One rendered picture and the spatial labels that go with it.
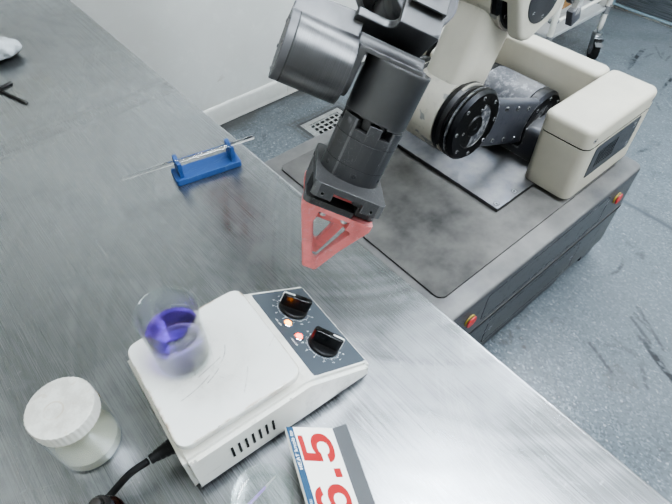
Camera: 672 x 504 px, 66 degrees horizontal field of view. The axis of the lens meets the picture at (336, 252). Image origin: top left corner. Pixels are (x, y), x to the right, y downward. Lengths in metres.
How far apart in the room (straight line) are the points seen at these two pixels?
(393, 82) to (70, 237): 0.50
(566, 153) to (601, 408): 0.65
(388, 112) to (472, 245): 0.83
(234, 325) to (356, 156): 0.20
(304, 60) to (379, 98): 0.07
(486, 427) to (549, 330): 1.06
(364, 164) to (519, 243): 0.87
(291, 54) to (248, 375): 0.27
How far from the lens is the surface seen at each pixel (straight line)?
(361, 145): 0.45
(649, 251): 1.96
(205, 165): 0.81
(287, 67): 0.43
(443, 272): 1.17
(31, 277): 0.75
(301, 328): 0.54
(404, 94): 0.44
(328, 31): 0.44
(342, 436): 0.54
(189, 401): 0.48
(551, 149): 1.36
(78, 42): 1.24
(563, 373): 1.55
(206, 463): 0.49
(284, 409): 0.50
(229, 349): 0.50
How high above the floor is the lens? 1.26
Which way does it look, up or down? 49 degrees down
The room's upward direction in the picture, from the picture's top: straight up
